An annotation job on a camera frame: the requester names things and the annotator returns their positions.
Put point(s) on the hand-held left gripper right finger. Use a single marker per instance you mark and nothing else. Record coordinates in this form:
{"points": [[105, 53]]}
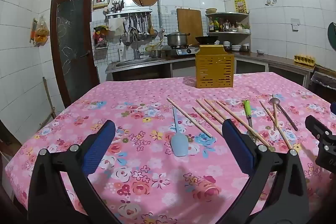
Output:
{"points": [[237, 146]]}

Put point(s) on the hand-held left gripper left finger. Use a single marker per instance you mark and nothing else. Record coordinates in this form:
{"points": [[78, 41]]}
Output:
{"points": [[98, 146]]}

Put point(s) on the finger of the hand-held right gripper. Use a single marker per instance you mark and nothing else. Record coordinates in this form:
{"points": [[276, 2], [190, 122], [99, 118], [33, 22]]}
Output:
{"points": [[316, 124], [333, 108]]}

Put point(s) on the wooden chopstick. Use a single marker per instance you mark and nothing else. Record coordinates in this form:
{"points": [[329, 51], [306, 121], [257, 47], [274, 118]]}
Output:
{"points": [[214, 108], [223, 107], [189, 117], [267, 112], [207, 120], [274, 108], [210, 111]]}

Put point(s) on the light blue silicone spoon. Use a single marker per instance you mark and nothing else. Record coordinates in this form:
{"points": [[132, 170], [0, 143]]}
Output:
{"points": [[179, 146]]}

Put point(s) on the yellow slotted utensil holder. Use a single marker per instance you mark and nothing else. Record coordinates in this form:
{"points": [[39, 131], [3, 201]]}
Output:
{"points": [[214, 69]]}

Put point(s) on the row of hanging kitchen utensils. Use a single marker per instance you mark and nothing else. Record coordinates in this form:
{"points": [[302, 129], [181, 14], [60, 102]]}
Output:
{"points": [[140, 29]]}

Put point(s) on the silver foil sheet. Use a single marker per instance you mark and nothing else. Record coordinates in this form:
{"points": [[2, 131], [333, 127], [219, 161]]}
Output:
{"points": [[323, 79]]}

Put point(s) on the yellow egg tray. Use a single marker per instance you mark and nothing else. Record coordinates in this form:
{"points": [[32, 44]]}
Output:
{"points": [[304, 60]]}

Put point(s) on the pink floral tablecloth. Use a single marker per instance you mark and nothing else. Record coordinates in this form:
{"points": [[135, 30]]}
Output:
{"points": [[147, 174]]}

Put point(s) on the wooden stick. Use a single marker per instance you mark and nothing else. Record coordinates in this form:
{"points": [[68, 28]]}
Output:
{"points": [[48, 98]]}

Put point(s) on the dark green round object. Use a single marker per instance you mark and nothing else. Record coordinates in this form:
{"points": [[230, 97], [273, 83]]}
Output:
{"points": [[332, 36]]}

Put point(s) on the kitchen counter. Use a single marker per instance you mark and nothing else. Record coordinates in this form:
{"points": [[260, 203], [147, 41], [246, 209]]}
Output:
{"points": [[275, 60]]}

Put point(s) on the small white bowl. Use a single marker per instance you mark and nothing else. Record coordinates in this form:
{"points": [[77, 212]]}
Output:
{"points": [[260, 51]]}

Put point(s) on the steel sink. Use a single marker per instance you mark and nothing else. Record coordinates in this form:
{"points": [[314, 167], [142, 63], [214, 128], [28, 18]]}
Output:
{"points": [[139, 62]]}

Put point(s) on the stack of white bowls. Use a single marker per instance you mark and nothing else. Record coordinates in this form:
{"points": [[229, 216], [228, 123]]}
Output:
{"points": [[236, 47]]}

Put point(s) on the brown door with glass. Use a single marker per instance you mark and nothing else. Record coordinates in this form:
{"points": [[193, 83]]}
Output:
{"points": [[71, 43]]}

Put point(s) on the small steel pot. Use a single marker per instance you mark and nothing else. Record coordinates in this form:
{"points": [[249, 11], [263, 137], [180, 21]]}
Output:
{"points": [[156, 53]]}

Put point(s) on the steel gas stove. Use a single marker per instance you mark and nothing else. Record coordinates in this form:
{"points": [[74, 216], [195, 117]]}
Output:
{"points": [[183, 50]]}

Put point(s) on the black wok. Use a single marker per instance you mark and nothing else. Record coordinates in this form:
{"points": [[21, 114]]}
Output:
{"points": [[206, 39]]}

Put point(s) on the metal corner shelf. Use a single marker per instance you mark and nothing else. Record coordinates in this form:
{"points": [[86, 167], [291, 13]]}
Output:
{"points": [[228, 33]]}

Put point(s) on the row of condiment bottles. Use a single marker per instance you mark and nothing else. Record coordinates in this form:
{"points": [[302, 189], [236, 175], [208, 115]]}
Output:
{"points": [[223, 26]]}

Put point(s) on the white hanging towel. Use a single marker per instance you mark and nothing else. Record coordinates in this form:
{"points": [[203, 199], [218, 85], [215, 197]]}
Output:
{"points": [[116, 26]]}

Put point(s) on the steel pot with lid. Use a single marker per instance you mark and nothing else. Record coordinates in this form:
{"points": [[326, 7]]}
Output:
{"points": [[177, 39]]}

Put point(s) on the orange plastic bag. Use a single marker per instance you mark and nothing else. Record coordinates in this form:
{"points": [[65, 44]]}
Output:
{"points": [[42, 32]]}

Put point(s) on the wooden cutting board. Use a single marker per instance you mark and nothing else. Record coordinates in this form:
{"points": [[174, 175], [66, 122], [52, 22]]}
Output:
{"points": [[189, 22]]}

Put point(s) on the beige bowl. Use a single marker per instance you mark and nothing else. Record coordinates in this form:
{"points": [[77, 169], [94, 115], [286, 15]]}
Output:
{"points": [[211, 10]]}

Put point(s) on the white wall switch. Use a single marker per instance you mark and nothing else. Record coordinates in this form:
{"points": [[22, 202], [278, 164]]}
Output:
{"points": [[295, 24]]}

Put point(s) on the wall hooks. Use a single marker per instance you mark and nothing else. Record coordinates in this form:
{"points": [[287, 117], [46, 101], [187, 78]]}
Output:
{"points": [[271, 1]]}

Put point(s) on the metal wall utensil rack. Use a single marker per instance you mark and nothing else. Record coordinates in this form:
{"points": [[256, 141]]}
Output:
{"points": [[128, 12]]}

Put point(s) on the yellow wall poster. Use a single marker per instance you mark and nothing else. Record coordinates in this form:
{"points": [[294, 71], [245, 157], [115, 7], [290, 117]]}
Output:
{"points": [[240, 5]]}

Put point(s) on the white wall control box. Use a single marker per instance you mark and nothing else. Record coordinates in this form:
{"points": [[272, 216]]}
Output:
{"points": [[99, 3]]}

